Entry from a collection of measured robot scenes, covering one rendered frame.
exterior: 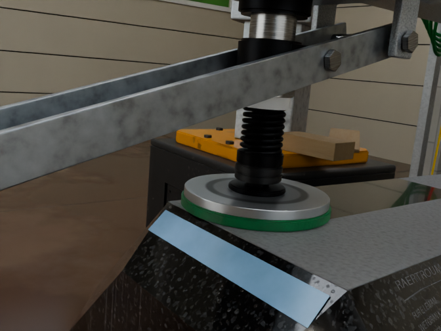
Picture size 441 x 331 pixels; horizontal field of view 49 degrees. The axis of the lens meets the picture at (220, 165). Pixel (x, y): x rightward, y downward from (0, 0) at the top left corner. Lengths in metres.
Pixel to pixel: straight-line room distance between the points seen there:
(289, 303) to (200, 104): 0.23
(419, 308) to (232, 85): 0.32
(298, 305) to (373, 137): 6.54
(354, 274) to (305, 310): 0.07
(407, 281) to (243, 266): 0.18
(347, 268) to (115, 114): 0.29
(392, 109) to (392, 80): 0.38
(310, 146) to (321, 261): 0.86
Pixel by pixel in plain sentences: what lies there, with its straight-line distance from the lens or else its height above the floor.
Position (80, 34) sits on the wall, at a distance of 6.93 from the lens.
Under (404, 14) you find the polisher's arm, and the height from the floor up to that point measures 1.10.
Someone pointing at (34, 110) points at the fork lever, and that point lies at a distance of 0.58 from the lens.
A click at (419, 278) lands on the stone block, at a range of 0.60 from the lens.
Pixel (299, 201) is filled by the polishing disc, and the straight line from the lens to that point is 0.68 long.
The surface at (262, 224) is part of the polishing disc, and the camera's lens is 0.62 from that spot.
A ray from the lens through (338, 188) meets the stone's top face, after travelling 0.93.
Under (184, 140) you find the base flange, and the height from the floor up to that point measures 0.76.
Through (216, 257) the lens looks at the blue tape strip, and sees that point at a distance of 0.60.
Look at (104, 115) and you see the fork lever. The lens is 0.49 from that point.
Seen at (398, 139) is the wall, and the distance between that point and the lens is 6.79.
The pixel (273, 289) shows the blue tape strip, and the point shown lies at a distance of 0.53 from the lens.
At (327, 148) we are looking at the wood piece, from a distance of 1.36.
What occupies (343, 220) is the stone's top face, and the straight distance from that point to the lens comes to 0.72.
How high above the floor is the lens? 1.00
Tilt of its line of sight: 11 degrees down
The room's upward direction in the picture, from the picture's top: 5 degrees clockwise
